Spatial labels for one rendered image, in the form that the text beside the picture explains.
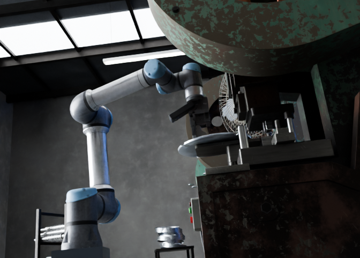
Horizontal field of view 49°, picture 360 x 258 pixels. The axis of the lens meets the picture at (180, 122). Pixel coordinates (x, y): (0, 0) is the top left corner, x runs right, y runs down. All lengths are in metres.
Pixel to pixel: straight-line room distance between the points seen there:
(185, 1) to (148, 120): 7.53
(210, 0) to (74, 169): 7.79
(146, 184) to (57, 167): 2.02
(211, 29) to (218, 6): 0.08
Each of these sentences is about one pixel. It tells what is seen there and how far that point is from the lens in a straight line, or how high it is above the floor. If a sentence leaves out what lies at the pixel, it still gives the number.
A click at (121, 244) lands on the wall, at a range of 8.34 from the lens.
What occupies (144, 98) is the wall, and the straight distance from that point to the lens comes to 8.95.
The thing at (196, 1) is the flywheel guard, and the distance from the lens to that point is 1.27.
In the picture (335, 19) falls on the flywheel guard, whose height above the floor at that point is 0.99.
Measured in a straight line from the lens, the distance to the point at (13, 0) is 6.66.
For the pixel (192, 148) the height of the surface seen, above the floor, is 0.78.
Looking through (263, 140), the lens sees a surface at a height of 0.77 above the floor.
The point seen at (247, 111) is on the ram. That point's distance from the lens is 1.54.
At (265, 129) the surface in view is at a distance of 1.57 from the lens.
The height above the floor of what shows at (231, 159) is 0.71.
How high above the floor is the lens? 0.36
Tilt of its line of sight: 20 degrees up
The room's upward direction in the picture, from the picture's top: 6 degrees counter-clockwise
